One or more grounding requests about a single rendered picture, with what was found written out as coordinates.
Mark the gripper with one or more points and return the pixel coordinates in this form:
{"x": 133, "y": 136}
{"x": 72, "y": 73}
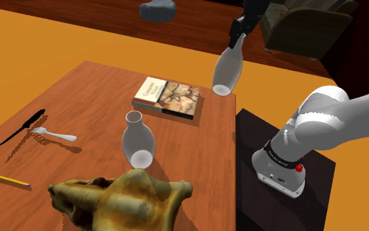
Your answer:
{"x": 249, "y": 14}

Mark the orange rug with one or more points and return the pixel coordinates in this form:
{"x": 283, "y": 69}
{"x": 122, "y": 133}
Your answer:
{"x": 27, "y": 57}

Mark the yellow pencil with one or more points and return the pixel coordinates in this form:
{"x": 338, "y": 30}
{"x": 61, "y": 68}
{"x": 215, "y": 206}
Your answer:
{"x": 11, "y": 180}

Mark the white bottle vase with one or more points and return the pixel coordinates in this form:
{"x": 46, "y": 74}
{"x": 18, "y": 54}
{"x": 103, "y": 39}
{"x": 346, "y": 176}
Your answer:
{"x": 138, "y": 140}
{"x": 228, "y": 68}

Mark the grey rounded lump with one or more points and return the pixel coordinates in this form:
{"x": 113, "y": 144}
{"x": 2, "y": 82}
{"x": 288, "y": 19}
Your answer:
{"x": 158, "y": 11}

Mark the brown wooden table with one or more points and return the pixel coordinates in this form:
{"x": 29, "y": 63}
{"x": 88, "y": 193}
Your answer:
{"x": 101, "y": 96}

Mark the white fork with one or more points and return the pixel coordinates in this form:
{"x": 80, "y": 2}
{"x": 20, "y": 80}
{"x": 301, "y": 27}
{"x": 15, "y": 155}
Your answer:
{"x": 59, "y": 135}

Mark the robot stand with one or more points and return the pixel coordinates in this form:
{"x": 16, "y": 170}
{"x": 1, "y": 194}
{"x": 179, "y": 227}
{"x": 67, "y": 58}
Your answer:
{"x": 267, "y": 208}

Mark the dark brown armchair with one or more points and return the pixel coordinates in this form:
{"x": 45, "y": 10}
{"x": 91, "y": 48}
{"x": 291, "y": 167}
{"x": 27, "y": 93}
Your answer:
{"x": 305, "y": 32}

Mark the book with painted cover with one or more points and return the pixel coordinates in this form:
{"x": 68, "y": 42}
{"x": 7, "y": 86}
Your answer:
{"x": 171, "y": 96}

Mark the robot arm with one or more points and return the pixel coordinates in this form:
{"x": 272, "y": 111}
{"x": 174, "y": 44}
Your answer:
{"x": 324, "y": 124}

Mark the large tan conch shell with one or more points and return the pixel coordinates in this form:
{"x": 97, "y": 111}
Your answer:
{"x": 123, "y": 201}

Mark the black knife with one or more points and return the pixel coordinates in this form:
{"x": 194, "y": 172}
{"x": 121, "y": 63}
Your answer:
{"x": 27, "y": 123}

